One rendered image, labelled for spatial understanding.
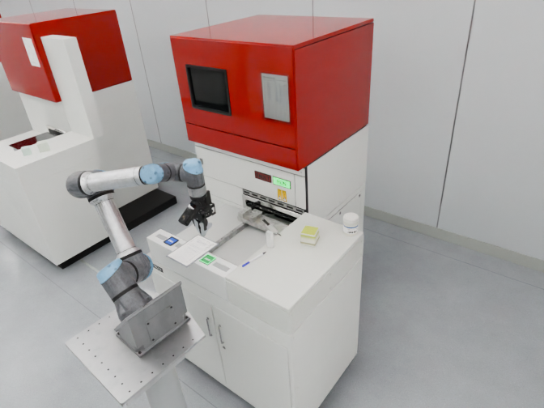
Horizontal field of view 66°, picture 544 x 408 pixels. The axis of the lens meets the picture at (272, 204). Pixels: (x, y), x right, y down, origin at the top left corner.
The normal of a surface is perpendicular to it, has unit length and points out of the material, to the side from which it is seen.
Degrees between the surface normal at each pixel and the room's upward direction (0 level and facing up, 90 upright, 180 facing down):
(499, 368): 0
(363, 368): 0
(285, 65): 90
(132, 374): 0
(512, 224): 90
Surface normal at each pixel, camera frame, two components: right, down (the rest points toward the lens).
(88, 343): -0.07, -0.85
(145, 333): 0.75, 0.30
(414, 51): -0.62, 0.44
